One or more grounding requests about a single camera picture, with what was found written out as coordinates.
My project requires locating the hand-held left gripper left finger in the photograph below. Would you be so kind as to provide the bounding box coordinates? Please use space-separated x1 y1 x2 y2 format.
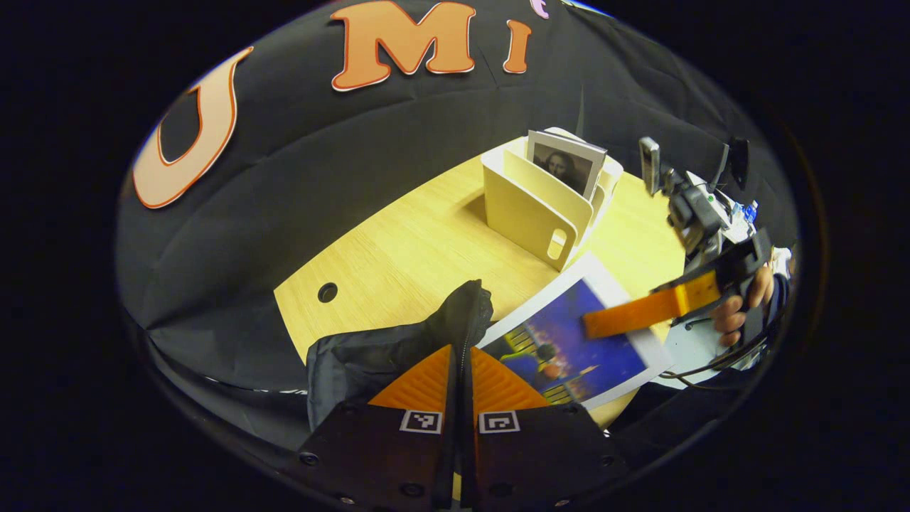
297 345 459 509

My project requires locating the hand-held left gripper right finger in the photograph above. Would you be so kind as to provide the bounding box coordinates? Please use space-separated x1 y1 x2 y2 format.
461 346 631 510

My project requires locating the black cable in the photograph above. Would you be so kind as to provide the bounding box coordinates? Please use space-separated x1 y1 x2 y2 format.
658 324 776 390

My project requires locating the black schoolbag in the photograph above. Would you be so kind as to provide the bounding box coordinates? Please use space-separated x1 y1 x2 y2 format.
307 279 495 431

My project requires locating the blue cover book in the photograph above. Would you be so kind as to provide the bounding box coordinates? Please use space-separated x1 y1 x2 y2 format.
476 250 676 412

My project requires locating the grey portrait cover book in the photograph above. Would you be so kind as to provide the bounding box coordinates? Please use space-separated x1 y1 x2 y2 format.
527 129 609 202

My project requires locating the white bookshelf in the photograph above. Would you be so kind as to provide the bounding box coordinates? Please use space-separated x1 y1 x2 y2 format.
481 127 625 272

